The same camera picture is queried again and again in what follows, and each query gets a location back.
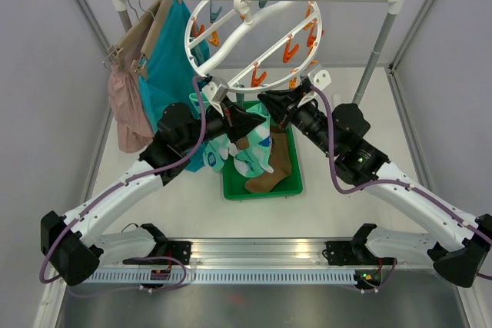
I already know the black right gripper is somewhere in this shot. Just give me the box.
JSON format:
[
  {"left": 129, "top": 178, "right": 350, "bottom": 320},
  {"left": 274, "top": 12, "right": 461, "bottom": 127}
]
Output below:
[{"left": 258, "top": 83, "right": 337, "bottom": 157}]

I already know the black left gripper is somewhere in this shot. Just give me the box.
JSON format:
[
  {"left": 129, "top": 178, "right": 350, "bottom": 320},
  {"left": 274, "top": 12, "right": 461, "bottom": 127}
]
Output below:
[{"left": 179, "top": 96, "right": 266, "bottom": 153}]

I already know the mint patterned sock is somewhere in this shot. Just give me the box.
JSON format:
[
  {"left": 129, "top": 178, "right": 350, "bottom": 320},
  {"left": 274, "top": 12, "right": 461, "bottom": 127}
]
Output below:
[
  {"left": 229, "top": 103, "right": 274, "bottom": 178},
  {"left": 189, "top": 92, "right": 238, "bottom": 172}
]

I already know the brown ribbed sock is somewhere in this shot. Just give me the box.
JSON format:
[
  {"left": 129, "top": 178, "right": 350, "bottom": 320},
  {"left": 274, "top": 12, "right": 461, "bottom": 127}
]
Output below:
[{"left": 244, "top": 124, "right": 292, "bottom": 194}]

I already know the white round clip hanger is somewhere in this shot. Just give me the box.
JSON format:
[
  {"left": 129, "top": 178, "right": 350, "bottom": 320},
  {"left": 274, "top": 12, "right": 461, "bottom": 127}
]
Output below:
[{"left": 186, "top": 1, "right": 317, "bottom": 88}]

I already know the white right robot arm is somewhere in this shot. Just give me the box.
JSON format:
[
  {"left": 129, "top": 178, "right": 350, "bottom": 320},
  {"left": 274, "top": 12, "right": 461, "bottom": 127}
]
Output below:
[{"left": 258, "top": 80, "right": 491, "bottom": 288}]

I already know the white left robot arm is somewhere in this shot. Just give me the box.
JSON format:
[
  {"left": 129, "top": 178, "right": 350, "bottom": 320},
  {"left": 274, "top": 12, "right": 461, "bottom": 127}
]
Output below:
[{"left": 39, "top": 100, "right": 266, "bottom": 287}]

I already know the beige wooden hanger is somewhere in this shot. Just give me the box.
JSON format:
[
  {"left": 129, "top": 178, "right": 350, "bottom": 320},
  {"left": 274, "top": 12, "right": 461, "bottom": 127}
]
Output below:
[
  {"left": 131, "top": 0, "right": 173, "bottom": 79},
  {"left": 107, "top": 0, "right": 159, "bottom": 70}
]

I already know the green plastic tray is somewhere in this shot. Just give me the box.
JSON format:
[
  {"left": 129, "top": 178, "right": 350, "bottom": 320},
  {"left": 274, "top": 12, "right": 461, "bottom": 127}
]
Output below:
[{"left": 221, "top": 100, "right": 304, "bottom": 201}]

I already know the teal shirt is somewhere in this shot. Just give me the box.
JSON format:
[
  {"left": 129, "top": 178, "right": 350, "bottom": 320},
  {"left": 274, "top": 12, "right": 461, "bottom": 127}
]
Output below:
[{"left": 138, "top": 0, "right": 216, "bottom": 174}]

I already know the pink garment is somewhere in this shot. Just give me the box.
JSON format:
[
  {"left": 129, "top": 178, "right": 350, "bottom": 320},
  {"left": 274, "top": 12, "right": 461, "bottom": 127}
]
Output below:
[{"left": 108, "top": 45, "right": 154, "bottom": 153}]

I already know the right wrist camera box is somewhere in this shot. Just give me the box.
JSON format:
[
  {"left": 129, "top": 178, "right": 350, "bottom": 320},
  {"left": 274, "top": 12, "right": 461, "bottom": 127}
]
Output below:
[{"left": 307, "top": 65, "right": 332, "bottom": 91}]

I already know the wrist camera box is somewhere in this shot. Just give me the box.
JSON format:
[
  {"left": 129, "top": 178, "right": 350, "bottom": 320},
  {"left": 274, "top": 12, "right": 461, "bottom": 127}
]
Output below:
[
  {"left": 307, "top": 65, "right": 332, "bottom": 91},
  {"left": 202, "top": 76, "right": 229, "bottom": 109}
]

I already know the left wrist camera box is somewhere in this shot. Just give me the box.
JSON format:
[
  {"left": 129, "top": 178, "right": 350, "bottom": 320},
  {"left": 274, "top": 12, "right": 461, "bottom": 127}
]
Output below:
[{"left": 202, "top": 76, "right": 229, "bottom": 109}]

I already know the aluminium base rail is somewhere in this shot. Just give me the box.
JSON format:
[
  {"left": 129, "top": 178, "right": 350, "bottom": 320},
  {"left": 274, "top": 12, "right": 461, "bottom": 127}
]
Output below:
[{"left": 91, "top": 237, "right": 472, "bottom": 272}]

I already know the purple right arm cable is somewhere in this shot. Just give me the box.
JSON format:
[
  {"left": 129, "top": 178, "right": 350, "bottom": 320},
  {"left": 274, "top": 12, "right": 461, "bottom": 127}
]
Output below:
[{"left": 311, "top": 88, "right": 492, "bottom": 294}]

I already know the white slotted cable duct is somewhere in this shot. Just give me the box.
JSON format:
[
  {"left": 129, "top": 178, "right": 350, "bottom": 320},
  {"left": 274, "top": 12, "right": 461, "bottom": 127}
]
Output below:
[{"left": 86, "top": 268, "right": 356, "bottom": 285}]

